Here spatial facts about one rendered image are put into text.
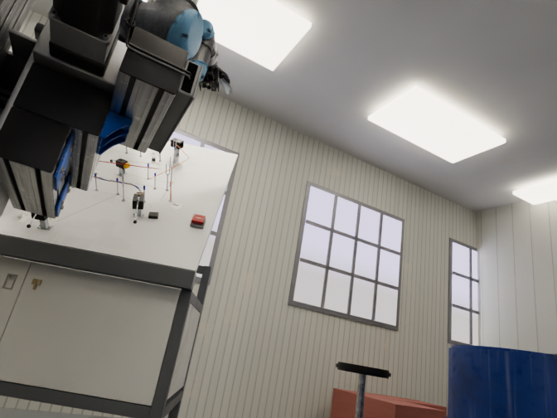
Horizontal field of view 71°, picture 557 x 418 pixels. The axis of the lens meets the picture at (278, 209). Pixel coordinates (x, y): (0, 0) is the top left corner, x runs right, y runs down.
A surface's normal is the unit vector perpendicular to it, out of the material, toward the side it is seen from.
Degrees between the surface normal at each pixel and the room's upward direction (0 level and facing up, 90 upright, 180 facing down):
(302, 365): 90
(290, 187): 90
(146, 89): 180
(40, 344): 90
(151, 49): 90
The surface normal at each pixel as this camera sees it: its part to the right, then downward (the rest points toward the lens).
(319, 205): 0.47, -0.23
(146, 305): 0.11, -0.33
